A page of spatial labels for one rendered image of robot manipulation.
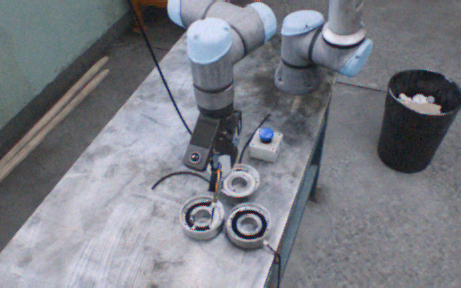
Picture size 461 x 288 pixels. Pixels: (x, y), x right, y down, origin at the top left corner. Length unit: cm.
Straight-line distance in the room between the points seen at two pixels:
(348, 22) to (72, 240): 86
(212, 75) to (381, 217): 148
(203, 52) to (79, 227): 57
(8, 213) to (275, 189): 156
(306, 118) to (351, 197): 91
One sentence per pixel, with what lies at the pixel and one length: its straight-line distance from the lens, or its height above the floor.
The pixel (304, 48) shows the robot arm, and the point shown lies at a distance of 125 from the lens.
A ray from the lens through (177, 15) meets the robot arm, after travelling 88.
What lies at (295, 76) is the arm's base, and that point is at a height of 86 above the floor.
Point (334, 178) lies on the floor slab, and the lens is 218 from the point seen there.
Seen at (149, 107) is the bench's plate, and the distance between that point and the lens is 134.
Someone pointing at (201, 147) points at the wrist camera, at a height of 108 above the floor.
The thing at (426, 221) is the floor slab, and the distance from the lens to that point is 214.
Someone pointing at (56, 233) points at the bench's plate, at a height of 80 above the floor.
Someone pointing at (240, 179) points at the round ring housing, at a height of 82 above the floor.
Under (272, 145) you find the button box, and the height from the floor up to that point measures 84.
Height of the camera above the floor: 165
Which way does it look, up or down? 46 degrees down
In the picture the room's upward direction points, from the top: 3 degrees counter-clockwise
